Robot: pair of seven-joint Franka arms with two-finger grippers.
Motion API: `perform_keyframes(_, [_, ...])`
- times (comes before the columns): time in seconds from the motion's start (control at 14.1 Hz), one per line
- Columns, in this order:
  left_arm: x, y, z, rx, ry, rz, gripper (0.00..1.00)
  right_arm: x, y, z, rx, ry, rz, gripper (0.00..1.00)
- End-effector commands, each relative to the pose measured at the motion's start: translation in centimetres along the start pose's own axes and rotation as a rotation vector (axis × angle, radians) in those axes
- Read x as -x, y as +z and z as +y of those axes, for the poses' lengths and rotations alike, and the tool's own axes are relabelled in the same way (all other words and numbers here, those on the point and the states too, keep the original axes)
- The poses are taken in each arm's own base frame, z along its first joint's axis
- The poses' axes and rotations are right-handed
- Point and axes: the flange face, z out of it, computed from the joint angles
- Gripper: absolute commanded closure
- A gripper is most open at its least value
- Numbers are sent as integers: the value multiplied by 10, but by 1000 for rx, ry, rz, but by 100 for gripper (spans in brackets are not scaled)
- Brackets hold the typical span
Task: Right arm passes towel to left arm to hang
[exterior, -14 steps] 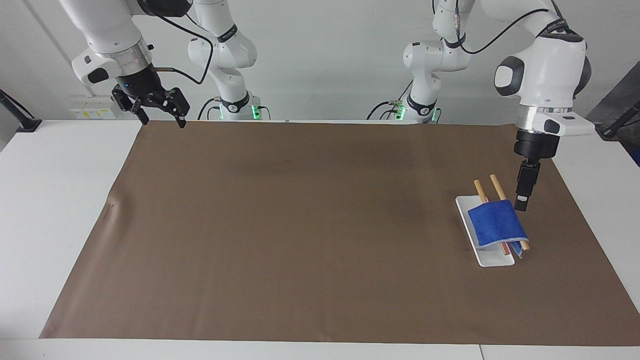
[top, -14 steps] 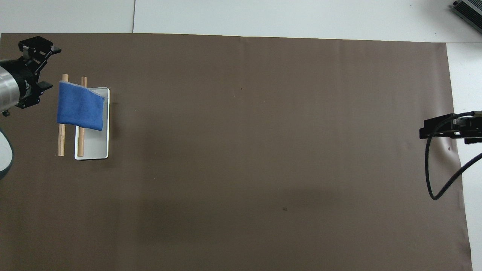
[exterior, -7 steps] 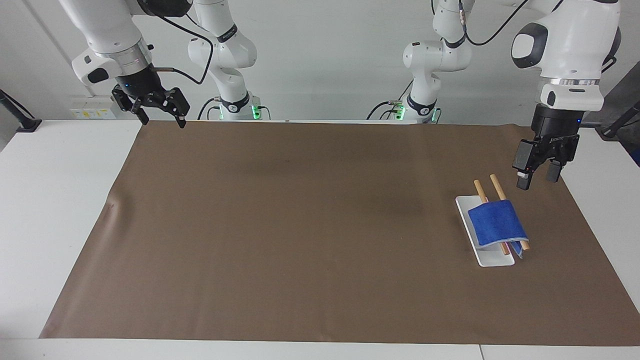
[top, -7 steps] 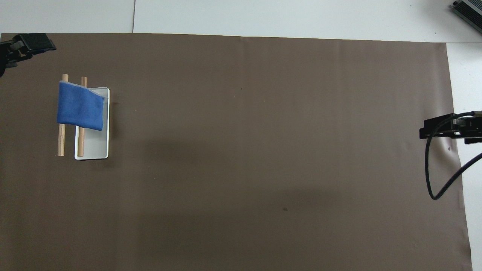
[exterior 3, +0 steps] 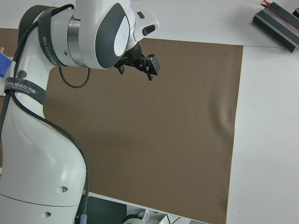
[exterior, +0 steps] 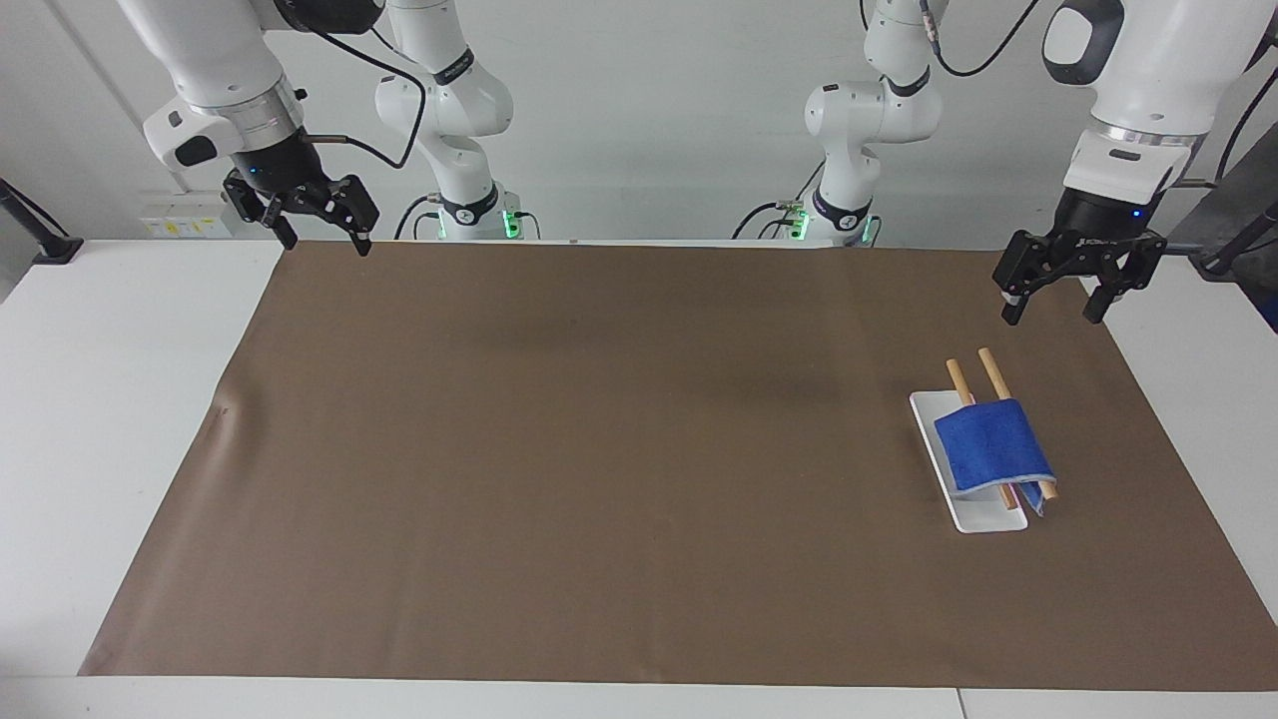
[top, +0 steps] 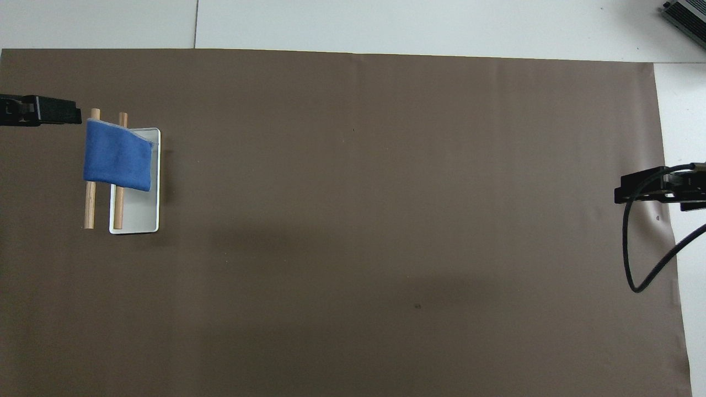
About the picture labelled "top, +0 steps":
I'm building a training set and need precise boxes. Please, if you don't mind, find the blue towel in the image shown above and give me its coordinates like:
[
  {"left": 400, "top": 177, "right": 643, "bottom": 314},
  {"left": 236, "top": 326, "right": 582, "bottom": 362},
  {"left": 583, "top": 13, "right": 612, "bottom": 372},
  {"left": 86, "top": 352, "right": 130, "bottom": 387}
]
[{"left": 83, "top": 119, "right": 154, "bottom": 192}]

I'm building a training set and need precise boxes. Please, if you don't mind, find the white rack base tray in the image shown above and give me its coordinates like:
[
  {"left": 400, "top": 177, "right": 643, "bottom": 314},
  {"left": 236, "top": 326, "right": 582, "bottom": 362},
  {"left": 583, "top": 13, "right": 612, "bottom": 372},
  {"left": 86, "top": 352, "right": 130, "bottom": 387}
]
[{"left": 109, "top": 127, "right": 161, "bottom": 235}]

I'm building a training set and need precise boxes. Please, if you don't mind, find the grey metal device box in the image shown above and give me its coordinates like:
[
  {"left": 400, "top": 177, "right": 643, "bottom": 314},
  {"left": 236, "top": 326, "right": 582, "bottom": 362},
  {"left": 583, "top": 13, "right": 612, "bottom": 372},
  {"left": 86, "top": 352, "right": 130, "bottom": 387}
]
[{"left": 662, "top": 0, "right": 706, "bottom": 35}]

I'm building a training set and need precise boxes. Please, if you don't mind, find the black cable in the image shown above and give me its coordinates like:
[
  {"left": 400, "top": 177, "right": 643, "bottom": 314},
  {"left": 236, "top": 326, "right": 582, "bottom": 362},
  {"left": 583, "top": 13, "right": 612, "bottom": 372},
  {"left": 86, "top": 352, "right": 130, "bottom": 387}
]
[{"left": 622, "top": 163, "right": 706, "bottom": 293}]

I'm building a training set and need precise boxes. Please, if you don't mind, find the wooden rack rod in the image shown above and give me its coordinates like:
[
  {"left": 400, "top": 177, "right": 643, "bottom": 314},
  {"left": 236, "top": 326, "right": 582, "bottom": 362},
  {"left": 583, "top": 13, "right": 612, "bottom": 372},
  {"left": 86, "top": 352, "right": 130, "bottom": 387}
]
[
  {"left": 113, "top": 112, "right": 129, "bottom": 230},
  {"left": 83, "top": 108, "right": 101, "bottom": 229}
]

